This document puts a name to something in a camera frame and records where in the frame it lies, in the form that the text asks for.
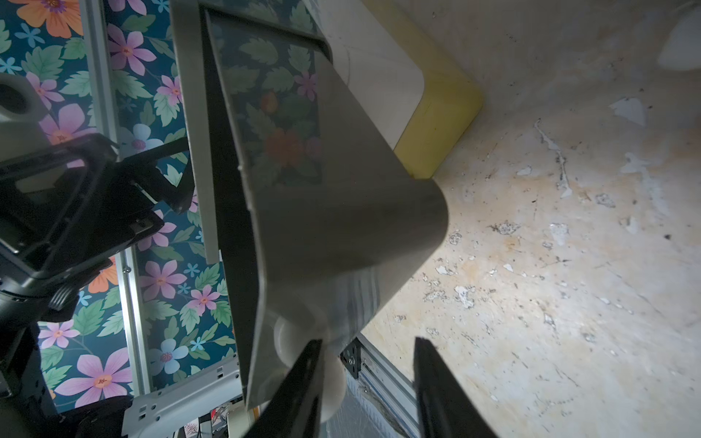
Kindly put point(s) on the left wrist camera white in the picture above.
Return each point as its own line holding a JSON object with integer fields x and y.
{"x": 21, "y": 112}

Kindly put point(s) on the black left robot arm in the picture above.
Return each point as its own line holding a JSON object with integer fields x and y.
{"x": 26, "y": 406}

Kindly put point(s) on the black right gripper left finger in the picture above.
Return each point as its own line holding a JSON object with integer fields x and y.
{"x": 295, "y": 410}

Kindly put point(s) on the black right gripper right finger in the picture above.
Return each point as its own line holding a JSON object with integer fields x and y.
{"x": 443, "y": 408}

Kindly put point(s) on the white drawer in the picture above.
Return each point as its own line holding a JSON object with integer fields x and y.
{"x": 378, "y": 72}

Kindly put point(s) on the yellow drawer cabinet base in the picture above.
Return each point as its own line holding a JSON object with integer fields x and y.
{"x": 449, "y": 103}

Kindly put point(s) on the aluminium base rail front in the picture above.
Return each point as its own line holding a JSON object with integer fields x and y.
{"x": 383, "y": 396}

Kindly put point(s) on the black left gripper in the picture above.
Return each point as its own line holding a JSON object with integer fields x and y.
{"x": 73, "y": 206}

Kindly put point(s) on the grey top drawer cabinet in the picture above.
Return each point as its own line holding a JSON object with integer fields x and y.
{"x": 200, "y": 85}

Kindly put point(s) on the grey top drawer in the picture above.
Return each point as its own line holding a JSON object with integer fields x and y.
{"x": 318, "y": 223}

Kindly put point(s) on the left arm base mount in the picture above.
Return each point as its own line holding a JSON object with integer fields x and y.
{"x": 162, "y": 413}

